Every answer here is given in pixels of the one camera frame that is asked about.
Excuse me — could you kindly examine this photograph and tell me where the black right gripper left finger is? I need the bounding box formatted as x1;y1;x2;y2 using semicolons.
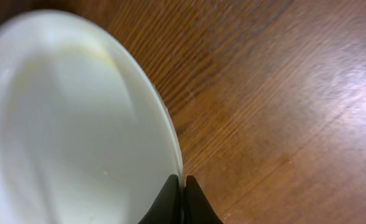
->
139;174;181;224

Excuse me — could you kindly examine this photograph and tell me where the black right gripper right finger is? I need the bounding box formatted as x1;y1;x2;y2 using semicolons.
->
184;175;223;224

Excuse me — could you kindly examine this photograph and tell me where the white plate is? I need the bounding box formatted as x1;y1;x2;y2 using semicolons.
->
0;10;183;223

